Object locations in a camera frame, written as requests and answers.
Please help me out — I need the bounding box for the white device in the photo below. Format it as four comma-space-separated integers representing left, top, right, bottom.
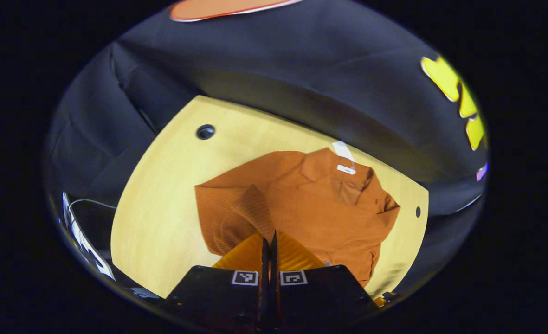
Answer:
62, 192, 116, 281

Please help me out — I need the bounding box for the black backdrop cloth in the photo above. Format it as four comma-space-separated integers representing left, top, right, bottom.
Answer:
44, 0, 490, 297

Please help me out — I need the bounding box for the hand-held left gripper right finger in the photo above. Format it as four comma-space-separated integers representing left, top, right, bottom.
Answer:
270, 230, 381, 334

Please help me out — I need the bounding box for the orange ribbed collared shirt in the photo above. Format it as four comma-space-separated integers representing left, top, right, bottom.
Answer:
194, 147, 401, 289

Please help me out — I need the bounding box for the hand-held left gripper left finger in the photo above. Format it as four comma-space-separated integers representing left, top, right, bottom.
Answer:
162, 232, 270, 334

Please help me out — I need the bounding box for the thin cable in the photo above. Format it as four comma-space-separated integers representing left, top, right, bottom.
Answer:
69, 198, 117, 210

